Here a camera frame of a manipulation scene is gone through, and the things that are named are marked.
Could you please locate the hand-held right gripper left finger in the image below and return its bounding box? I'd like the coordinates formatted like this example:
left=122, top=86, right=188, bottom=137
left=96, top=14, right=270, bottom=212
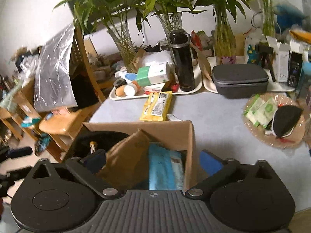
left=31, top=149, right=122, bottom=199

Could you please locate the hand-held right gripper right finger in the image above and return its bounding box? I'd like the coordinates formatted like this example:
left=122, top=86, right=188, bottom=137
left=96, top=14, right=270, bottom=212
left=186, top=150, right=280, bottom=199

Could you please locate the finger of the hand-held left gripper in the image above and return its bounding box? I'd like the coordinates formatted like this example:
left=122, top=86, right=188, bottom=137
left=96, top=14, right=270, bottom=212
left=0, top=166, right=32, bottom=185
left=7, top=146, right=34, bottom=160

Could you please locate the black round pouch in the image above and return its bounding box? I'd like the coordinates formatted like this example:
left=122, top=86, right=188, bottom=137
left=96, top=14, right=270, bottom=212
left=65, top=130, right=131, bottom=163

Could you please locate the brown paper pouch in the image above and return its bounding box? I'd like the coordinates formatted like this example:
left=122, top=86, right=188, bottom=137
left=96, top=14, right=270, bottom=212
left=97, top=128, right=159, bottom=191

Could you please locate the blue wipes packet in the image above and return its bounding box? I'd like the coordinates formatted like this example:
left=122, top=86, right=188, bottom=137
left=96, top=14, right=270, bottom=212
left=148, top=143, right=185, bottom=191

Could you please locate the cardboard box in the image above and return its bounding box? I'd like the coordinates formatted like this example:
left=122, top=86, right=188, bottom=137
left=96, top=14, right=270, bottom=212
left=82, top=120, right=197, bottom=192

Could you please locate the wooden shelf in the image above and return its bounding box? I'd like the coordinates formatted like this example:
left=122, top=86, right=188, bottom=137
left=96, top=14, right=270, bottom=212
left=0, top=77, right=42, bottom=142

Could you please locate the wooden chair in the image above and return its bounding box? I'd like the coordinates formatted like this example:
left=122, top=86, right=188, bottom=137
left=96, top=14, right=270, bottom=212
left=38, top=25, right=107, bottom=163

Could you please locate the woven basket tray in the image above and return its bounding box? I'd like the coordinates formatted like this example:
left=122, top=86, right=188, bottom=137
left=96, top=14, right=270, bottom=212
left=242, top=92, right=311, bottom=149

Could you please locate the green white wipes packet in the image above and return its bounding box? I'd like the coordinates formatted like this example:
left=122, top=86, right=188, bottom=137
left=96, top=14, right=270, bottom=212
left=244, top=94, right=267, bottom=125
left=251, top=98, right=279, bottom=128

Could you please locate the white tray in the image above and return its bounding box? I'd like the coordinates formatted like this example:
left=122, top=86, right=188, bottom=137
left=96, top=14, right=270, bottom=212
left=109, top=58, right=203, bottom=101
left=202, top=57, right=296, bottom=94

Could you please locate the yellow packet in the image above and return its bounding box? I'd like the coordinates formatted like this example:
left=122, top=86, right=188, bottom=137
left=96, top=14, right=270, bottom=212
left=138, top=91, right=173, bottom=122

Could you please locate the white orange jar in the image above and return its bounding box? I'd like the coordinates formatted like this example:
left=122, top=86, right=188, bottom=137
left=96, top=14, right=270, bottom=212
left=123, top=83, right=138, bottom=97

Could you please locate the silver plastic bag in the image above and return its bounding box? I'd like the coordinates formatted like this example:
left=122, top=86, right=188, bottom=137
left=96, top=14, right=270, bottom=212
left=33, top=24, right=79, bottom=114

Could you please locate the black tape roll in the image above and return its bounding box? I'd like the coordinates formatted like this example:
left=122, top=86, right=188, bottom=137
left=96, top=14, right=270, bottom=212
left=114, top=77, right=127, bottom=89

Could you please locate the grey zip case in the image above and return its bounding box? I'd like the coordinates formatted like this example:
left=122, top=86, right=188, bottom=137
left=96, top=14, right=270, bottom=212
left=211, top=63, right=270, bottom=99

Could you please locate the blue white packet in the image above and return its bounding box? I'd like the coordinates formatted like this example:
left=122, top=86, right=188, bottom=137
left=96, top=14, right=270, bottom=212
left=121, top=71, right=138, bottom=82

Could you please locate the white red flat box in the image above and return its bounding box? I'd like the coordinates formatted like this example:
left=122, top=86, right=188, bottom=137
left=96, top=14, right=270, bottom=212
left=143, top=82, right=167, bottom=93

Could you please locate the smooth brown paper bag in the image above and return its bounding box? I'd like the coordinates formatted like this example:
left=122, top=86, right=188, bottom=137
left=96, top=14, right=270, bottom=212
left=190, top=42, right=212, bottom=81

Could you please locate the black thermos flask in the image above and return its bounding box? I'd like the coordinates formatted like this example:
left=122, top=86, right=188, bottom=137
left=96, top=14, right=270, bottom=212
left=168, top=29, right=196, bottom=93

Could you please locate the green white carton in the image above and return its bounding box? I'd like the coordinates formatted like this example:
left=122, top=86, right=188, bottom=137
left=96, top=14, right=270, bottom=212
left=135, top=61, right=171, bottom=87

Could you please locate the crumpled brown paper bag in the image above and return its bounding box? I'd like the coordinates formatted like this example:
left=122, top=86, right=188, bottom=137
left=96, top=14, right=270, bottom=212
left=128, top=48, right=147, bottom=74

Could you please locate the white bag blue yellow print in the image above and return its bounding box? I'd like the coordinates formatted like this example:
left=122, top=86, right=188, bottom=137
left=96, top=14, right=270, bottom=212
left=245, top=32, right=264, bottom=65

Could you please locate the white plastic bag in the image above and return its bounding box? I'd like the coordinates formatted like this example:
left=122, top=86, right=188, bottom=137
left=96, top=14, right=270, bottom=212
left=142, top=50, right=175, bottom=69

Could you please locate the bamboo in ribbed glass vase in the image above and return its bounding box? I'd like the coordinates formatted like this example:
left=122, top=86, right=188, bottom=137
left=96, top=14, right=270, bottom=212
left=126, top=0, right=202, bottom=54
left=52, top=0, right=158, bottom=73

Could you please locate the bamboo in glass bottle vase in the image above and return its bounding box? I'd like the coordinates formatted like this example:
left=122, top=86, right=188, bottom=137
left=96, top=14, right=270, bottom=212
left=190, top=0, right=258, bottom=65

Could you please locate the white open carton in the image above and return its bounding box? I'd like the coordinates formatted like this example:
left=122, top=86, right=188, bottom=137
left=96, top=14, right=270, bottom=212
left=266, top=35, right=291, bottom=83

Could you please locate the black mini tripod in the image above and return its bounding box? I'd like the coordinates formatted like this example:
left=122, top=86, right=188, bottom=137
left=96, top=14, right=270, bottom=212
left=255, top=44, right=278, bottom=83

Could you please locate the black carton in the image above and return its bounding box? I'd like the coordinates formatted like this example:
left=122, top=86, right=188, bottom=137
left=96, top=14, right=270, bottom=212
left=287, top=50, right=303, bottom=88

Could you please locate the red white package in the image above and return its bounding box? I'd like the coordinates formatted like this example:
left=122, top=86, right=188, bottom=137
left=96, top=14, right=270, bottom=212
left=191, top=30, right=212, bottom=51

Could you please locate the blue carton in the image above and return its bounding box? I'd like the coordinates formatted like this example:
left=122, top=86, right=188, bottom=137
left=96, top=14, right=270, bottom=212
left=297, top=61, right=311, bottom=98

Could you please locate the bamboo in slim glass vase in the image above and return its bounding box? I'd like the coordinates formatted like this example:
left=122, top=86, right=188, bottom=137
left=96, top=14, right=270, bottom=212
left=253, top=0, right=294, bottom=38

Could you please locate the orange cloth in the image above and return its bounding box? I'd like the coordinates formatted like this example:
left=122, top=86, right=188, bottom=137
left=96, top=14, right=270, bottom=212
left=289, top=28, right=311, bottom=44

